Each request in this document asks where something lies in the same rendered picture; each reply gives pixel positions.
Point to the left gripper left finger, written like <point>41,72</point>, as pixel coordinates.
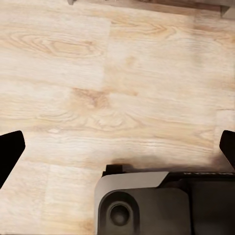
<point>12,146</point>

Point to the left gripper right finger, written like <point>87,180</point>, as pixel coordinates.
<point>227,146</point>

